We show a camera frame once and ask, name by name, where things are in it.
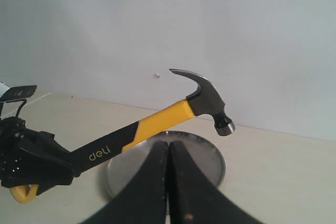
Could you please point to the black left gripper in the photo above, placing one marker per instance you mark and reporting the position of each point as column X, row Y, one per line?
column 30, row 157

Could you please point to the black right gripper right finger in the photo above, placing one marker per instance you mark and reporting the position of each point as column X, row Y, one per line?
column 192, row 197

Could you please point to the round stainless steel plate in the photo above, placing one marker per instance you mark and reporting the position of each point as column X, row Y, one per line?
column 205, row 154

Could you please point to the yellow black claw hammer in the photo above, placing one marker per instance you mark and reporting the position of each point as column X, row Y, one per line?
column 205, row 100

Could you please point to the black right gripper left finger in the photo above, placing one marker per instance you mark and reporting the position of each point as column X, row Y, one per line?
column 144, row 198

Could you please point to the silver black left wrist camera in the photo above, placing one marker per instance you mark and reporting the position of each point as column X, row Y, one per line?
column 16, row 94

